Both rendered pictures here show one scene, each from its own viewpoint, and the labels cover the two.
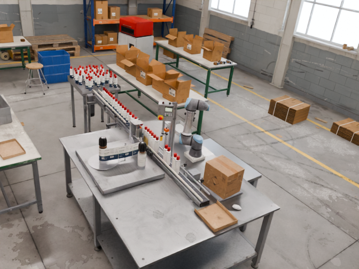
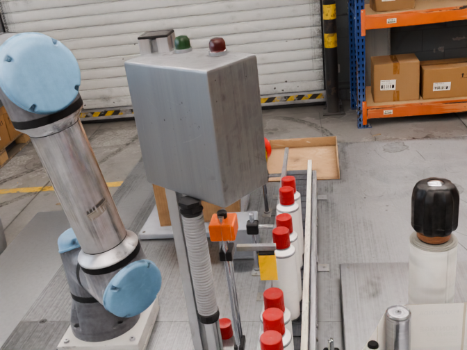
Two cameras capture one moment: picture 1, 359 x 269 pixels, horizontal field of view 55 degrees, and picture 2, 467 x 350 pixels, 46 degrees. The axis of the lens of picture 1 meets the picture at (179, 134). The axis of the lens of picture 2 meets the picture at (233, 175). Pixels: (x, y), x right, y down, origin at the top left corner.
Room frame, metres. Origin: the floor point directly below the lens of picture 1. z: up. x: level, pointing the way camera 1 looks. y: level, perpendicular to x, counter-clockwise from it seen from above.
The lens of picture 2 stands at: (3.84, 0.74, 1.63)
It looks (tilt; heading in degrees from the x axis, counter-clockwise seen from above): 24 degrees down; 226
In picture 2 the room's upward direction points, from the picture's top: 7 degrees counter-clockwise
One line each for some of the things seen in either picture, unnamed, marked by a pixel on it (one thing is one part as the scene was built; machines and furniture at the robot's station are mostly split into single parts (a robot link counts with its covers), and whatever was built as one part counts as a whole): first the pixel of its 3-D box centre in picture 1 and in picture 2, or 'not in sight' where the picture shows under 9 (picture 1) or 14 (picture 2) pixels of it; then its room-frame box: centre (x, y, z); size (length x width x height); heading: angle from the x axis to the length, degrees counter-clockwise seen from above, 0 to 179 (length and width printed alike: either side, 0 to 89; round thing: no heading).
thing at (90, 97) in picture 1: (89, 105); not in sight; (4.73, 1.40, 0.71); 0.15 x 0.12 x 0.34; 125
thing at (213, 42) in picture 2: not in sight; (217, 45); (3.33, 0.20, 1.49); 0.03 x 0.03 x 0.02
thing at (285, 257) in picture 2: (165, 153); (284, 273); (3.15, 0.12, 0.98); 0.05 x 0.05 x 0.20
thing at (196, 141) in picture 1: (196, 141); (92, 255); (3.38, -0.20, 1.04); 0.13 x 0.12 x 0.14; 83
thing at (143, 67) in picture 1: (147, 71); not in sight; (5.80, 0.68, 0.97); 0.45 x 0.38 x 0.37; 131
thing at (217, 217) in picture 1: (216, 215); (301, 157); (2.40, -0.40, 0.85); 0.30 x 0.26 x 0.04; 35
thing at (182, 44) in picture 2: not in sight; (182, 43); (3.33, 0.13, 1.49); 0.03 x 0.03 x 0.02
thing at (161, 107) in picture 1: (165, 111); (199, 122); (3.35, 0.17, 1.38); 0.17 x 0.10 x 0.19; 90
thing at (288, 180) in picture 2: (177, 164); (290, 217); (2.95, -0.01, 0.98); 0.05 x 0.05 x 0.20
